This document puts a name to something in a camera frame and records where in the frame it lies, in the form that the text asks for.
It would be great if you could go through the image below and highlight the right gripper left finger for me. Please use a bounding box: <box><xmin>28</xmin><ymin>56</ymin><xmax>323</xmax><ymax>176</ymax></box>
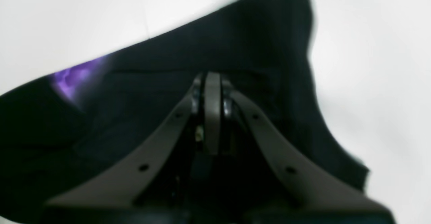
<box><xmin>44</xmin><ymin>73</ymin><xmax>204</xmax><ymax>224</ymax></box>

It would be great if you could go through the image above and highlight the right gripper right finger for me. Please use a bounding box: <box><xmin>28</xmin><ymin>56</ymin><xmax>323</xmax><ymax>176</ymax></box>
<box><xmin>204</xmin><ymin>72</ymin><xmax>395</xmax><ymax>224</ymax></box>

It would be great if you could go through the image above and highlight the black T-shirt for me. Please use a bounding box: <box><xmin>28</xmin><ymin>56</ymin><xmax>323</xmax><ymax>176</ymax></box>
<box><xmin>0</xmin><ymin>0</ymin><xmax>368</xmax><ymax>224</ymax></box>

